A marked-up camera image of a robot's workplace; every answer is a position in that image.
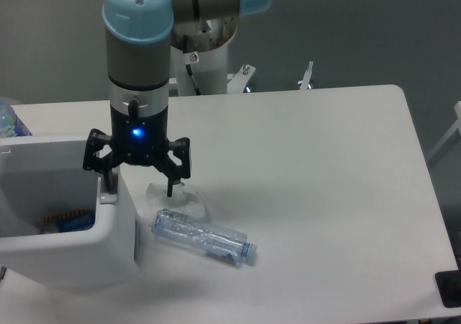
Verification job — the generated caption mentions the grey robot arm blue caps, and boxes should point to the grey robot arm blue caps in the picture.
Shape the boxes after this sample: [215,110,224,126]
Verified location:
[83,0,272,191]

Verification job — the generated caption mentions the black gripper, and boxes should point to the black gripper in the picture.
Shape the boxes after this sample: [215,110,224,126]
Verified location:
[82,107,191,197]

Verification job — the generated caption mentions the black device at table edge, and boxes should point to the black device at table edge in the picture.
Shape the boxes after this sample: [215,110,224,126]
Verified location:
[435,270,460,308]

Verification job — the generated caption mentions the blue labelled water bottle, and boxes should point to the blue labelled water bottle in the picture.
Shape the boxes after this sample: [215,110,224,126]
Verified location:
[1,99,32,138]

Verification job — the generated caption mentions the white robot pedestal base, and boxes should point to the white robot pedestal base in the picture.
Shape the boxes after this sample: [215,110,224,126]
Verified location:
[167,16,315,98]

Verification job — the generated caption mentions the crushed clear plastic bottle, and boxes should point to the crushed clear plastic bottle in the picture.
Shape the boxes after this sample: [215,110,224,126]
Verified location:
[151,209,257,266]

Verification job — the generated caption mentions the blue packet inside trash can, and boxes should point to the blue packet inside trash can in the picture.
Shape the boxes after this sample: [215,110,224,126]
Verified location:
[40,210,96,234]

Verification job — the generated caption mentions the black cable on pedestal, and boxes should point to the black cable on pedestal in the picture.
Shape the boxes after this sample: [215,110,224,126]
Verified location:
[182,34,202,96]

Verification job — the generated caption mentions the crumpled white paper wrapper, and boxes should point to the crumpled white paper wrapper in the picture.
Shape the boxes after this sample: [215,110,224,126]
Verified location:
[146,182,207,221]

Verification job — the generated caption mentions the white frame at right edge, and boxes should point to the white frame at right edge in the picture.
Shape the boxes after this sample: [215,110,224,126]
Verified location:
[426,101,460,168]

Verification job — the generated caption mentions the white push-button trash can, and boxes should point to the white push-button trash can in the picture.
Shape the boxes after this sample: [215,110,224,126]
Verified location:
[1,135,139,287]

